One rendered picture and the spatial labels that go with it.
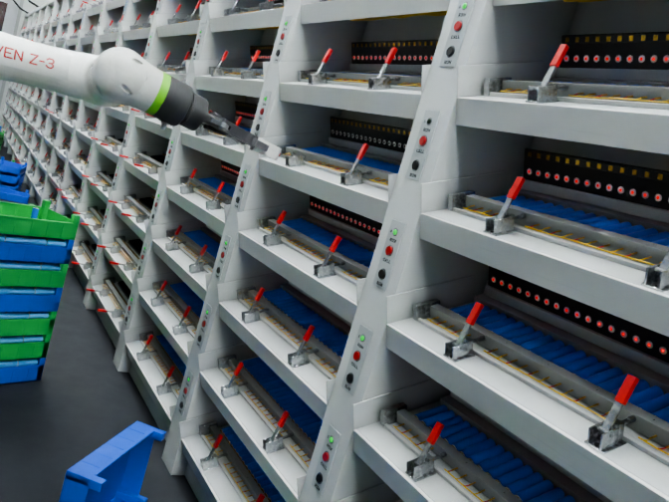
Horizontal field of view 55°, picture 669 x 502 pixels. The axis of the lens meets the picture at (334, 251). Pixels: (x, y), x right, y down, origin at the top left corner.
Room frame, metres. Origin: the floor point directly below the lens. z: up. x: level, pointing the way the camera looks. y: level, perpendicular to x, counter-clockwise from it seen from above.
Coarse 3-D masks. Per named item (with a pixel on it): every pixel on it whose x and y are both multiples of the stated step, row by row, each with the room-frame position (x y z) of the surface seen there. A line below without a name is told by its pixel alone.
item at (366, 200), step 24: (288, 144) 1.70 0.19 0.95; (312, 144) 1.75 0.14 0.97; (336, 144) 1.71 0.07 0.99; (360, 144) 1.60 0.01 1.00; (264, 168) 1.65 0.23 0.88; (288, 168) 1.53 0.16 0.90; (312, 168) 1.51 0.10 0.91; (312, 192) 1.43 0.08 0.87; (336, 192) 1.33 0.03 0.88; (360, 192) 1.25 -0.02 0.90; (384, 192) 1.25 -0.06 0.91; (384, 216) 1.18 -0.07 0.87
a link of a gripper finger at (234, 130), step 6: (222, 120) 1.39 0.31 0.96; (222, 126) 1.38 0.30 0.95; (234, 126) 1.41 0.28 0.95; (228, 132) 1.40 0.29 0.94; (234, 132) 1.41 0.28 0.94; (240, 132) 1.42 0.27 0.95; (246, 132) 1.42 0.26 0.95; (240, 138) 1.42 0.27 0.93; (246, 138) 1.43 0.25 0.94; (252, 138) 1.44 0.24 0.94; (252, 144) 1.44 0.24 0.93
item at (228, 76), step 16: (256, 48) 2.27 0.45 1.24; (272, 48) 2.15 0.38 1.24; (208, 64) 2.28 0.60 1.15; (224, 64) 2.31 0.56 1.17; (240, 64) 2.34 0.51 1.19; (256, 64) 2.28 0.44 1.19; (208, 80) 2.15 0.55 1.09; (224, 80) 2.02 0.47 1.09; (240, 80) 1.90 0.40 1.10; (256, 80) 1.83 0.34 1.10; (256, 96) 1.82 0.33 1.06
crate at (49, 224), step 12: (0, 204) 2.00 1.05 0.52; (12, 204) 2.03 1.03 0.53; (24, 204) 2.06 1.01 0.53; (48, 204) 2.11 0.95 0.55; (0, 216) 1.81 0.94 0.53; (12, 216) 1.84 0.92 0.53; (24, 216) 2.07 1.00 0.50; (48, 216) 2.11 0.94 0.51; (60, 216) 2.07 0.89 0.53; (72, 216) 2.01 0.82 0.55; (0, 228) 1.82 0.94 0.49; (12, 228) 1.85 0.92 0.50; (24, 228) 1.88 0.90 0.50; (36, 228) 1.91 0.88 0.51; (48, 228) 1.94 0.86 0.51; (60, 228) 1.97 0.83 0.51; (72, 228) 2.00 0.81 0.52
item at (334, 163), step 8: (288, 152) 1.67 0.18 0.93; (296, 152) 1.64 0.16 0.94; (304, 152) 1.60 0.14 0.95; (312, 152) 1.59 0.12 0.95; (312, 160) 1.57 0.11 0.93; (320, 160) 1.54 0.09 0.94; (328, 160) 1.50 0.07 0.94; (336, 160) 1.47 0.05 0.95; (344, 160) 1.46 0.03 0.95; (336, 168) 1.47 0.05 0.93; (344, 168) 1.44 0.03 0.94; (360, 168) 1.39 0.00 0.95; (368, 168) 1.36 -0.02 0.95; (376, 168) 1.36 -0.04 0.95; (368, 176) 1.36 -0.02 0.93; (376, 176) 1.34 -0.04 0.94; (384, 176) 1.31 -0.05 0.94
